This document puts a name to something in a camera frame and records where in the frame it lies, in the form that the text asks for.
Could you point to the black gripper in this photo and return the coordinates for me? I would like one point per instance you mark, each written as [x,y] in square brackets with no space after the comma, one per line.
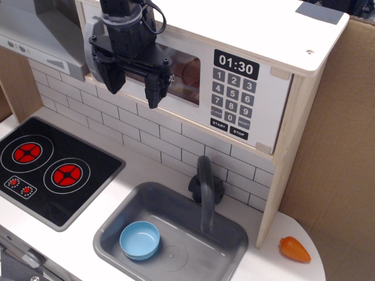
[129,44]

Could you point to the grey microwave door handle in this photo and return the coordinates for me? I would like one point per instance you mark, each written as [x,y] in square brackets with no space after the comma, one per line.
[94,33]

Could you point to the white microwave door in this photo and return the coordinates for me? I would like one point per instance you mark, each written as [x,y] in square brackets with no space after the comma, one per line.
[216,84]

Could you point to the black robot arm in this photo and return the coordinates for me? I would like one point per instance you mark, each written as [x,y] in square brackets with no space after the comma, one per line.
[120,8]

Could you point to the wooden microwave cabinet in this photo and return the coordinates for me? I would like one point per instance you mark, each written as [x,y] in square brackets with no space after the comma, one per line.
[276,35]

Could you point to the grey range hood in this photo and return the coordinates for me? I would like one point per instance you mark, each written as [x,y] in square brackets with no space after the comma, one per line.
[37,30]

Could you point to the black toy stovetop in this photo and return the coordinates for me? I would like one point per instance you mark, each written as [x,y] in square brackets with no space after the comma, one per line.
[51,174]

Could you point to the dark grey faucet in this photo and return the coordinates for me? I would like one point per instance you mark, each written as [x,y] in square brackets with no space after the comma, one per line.
[207,191]

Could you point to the light blue bowl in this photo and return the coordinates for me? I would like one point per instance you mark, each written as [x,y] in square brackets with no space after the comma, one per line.
[139,240]

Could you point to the grey plastic sink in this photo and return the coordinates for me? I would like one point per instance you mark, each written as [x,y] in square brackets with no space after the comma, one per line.
[184,252]

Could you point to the grey tape patch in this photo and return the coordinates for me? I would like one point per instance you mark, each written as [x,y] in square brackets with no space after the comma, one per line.
[320,13]

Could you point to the grey oven front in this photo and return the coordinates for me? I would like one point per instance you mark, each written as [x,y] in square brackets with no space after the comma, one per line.
[20,261]

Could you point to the brown cardboard panel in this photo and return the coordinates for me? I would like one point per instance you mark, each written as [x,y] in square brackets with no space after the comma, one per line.
[330,190]

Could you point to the orange toy carrot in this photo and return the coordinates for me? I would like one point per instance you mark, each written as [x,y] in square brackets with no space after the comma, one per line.
[292,248]

